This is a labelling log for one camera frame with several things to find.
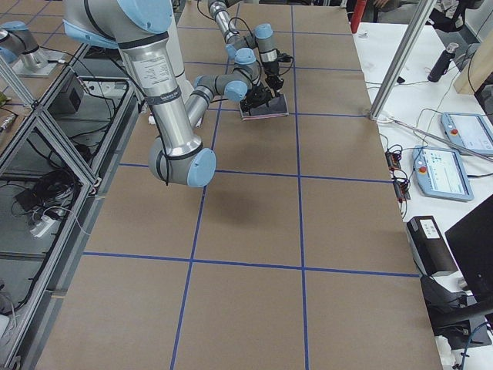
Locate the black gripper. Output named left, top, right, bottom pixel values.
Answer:
left=262, top=60, right=284, bottom=97
left=240, top=86, right=272, bottom=116

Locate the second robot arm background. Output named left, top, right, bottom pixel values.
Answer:
left=1, top=21, right=55, bottom=77

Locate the black monitor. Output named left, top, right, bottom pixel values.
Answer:
left=445, top=196, right=492, bottom=300

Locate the near teach pendant tablet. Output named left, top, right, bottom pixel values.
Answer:
left=412, top=146, right=474, bottom=202

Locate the black bottle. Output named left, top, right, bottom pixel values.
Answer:
left=428, top=42, right=459, bottom=82

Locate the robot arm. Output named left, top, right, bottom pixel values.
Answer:
left=207, top=1, right=293, bottom=100
left=63, top=1, right=275, bottom=187

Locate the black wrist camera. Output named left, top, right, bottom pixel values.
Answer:
left=277, top=52, right=293, bottom=63

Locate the far teach pendant tablet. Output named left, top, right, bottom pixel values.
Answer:
left=441, top=113, right=492, bottom=156

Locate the black box with label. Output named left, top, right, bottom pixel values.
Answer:
left=406, top=216, right=458, bottom=278

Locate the pink and grey towel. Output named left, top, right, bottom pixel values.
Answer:
left=240, top=94, right=289, bottom=121

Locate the white power strip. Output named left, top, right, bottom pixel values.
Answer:
left=30, top=215, right=55, bottom=238

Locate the teach pendant tablet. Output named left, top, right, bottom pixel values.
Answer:
left=412, top=146, right=474, bottom=202
left=441, top=113, right=492, bottom=156

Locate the aluminium frame post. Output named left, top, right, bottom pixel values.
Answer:
left=368, top=0, right=436, bottom=121

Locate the red cylinder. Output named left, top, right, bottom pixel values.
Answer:
left=350, top=0, right=367, bottom=34

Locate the aluminium frame rack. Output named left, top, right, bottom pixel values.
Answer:
left=1, top=45, right=138, bottom=369

